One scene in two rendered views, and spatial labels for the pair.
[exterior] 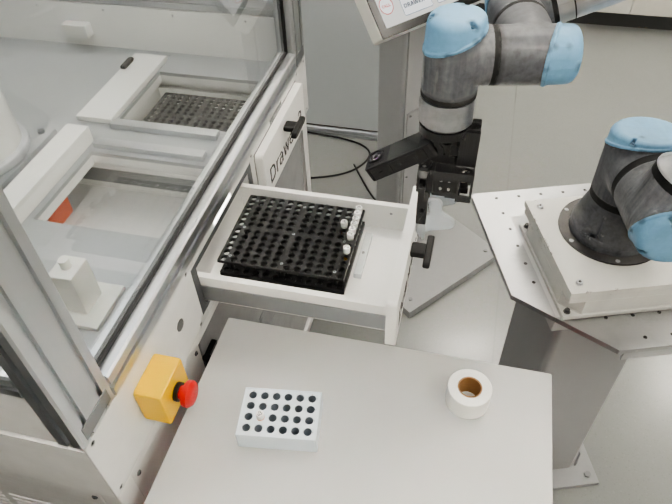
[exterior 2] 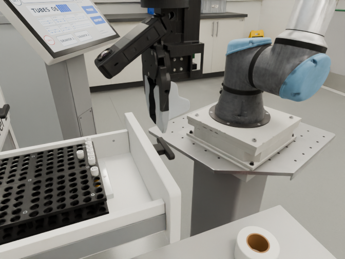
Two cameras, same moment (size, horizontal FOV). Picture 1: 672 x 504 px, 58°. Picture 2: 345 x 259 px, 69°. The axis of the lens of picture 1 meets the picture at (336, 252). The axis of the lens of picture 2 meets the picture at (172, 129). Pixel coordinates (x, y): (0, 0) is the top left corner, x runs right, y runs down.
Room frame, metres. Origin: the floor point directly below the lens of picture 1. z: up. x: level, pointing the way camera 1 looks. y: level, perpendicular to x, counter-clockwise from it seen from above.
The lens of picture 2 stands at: (0.39, 0.08, 1.17)
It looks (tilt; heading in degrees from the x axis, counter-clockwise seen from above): 29 degrees down; 323
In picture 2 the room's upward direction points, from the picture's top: straight up
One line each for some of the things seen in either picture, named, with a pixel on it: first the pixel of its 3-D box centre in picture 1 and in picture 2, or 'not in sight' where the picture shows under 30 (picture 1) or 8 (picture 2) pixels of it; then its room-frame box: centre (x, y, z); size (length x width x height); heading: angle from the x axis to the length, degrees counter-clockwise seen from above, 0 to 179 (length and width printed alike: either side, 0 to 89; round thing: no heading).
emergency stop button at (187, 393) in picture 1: (185, 393); not in sight; (0.49, 0.23, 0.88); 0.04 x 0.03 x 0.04; 165
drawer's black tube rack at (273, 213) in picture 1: (295, 246); (34, 195); (0.79, 0.07, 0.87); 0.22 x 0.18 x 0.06; 75
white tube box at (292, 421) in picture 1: (280, 418); not in sight; (0.49, 0.10, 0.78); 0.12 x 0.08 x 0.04; 83
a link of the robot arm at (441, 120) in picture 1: (446, 107); not in sight; (0.73, -0.16, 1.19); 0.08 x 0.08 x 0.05
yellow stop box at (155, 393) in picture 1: (164, 388); not in sight; (0.50, 0.26, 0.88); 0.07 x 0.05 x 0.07; 165
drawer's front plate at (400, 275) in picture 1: (404, 261); (147, 165); (0.73, -0.12, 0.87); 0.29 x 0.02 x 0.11; 165
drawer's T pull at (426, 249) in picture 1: (421, 250); (159, 149); (0.73, -0.15, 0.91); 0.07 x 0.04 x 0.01; 165
